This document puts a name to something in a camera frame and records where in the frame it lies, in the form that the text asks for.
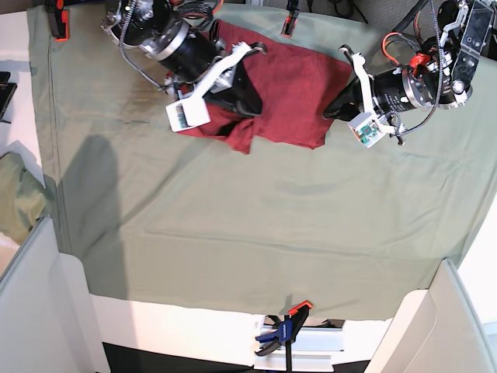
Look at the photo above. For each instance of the white bin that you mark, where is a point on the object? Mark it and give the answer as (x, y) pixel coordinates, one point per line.
(48, 322)
(435, 330)

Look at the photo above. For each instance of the orange black clamp top middle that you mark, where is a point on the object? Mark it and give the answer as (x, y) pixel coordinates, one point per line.
(290, 21)

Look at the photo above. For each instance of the blue orange bar clamp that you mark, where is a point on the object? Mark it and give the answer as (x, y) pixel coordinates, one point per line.
(284, 332)

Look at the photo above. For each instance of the white bin left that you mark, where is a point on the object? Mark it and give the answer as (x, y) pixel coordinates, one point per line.
(48, 322)

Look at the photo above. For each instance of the crumpled green cloth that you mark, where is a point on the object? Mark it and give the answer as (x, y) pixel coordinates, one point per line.
(24, 200)

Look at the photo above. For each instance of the green table cloth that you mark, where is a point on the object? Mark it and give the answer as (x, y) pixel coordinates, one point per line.
(161, 217)

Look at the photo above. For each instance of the orange black clamp top left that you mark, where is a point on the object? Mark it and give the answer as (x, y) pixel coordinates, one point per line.
(58, 19)

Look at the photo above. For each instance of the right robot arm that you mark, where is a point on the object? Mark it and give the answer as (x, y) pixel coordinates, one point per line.
(136, 24)

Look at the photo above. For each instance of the black tablet device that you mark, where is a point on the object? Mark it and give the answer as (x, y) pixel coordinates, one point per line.
(8, 89)

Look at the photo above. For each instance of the red long-sleeve shirt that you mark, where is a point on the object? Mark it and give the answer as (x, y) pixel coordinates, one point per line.
(295, 84)

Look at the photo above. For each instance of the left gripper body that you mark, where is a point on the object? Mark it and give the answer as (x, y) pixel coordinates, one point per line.
(399, 90)

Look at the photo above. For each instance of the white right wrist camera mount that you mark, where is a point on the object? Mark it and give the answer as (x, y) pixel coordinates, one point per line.
(190, 110)

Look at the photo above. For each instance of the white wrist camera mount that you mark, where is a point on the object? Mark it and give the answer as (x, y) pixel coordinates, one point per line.
(368, 126)
(190, 110)

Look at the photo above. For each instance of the white bin right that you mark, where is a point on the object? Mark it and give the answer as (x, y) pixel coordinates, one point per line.
(435, 330)

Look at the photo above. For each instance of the orange black clamp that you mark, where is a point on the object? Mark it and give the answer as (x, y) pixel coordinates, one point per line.
(58, 19)
(290, 21)

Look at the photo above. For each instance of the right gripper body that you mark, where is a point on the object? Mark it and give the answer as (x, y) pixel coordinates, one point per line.
(186, 53)

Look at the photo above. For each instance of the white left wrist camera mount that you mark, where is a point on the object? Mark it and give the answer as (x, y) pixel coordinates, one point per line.
(368, 126)

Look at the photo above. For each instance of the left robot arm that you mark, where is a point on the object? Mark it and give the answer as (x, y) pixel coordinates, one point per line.
(462, 29)

